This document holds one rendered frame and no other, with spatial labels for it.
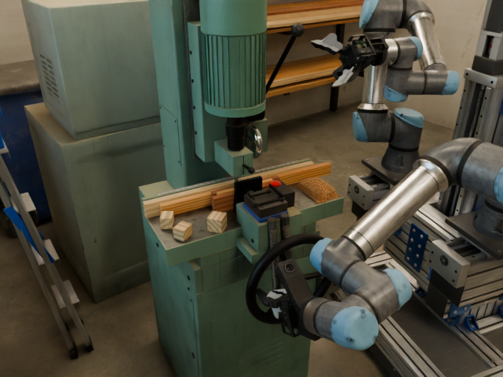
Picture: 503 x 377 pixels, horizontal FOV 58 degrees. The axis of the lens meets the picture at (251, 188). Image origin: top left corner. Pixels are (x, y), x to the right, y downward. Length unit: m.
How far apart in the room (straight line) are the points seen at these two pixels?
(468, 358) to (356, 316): 1.22
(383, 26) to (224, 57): 0.75
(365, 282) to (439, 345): 1.14
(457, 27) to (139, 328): 3.74
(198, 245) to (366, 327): 0.58
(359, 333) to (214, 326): 0.71
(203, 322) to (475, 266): 0.85
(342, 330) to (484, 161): 0.49
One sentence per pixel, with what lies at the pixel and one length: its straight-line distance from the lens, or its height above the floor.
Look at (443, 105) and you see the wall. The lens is 4.88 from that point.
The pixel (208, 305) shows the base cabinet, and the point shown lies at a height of 0.65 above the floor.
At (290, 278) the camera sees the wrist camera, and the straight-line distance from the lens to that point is 1.01.
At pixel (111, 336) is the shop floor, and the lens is 2.33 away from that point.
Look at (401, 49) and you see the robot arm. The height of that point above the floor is 1.34.
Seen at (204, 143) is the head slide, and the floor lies 1.07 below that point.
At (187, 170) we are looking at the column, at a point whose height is 0.94.
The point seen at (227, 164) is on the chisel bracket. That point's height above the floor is 1.03.
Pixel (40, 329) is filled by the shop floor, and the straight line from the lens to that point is 2.47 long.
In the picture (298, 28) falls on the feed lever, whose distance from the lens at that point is 1.26.
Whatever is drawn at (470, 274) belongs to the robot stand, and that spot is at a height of 0.71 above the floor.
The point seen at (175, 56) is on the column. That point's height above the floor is 1.32.
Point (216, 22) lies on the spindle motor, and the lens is 1.21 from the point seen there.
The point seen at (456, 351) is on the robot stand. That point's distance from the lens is 2.05.
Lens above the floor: 1.63
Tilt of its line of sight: 29 degrees down
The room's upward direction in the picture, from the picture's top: straight up
